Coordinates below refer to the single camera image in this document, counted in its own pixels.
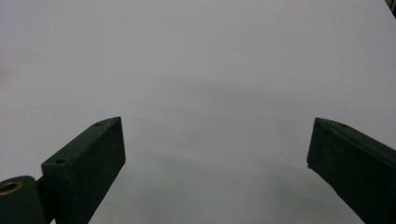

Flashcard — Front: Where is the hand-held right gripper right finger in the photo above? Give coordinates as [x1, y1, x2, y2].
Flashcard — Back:
[306, 117, 396, 224]

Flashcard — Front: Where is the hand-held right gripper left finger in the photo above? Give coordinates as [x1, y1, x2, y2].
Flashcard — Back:
[41, 116, 127, 224]

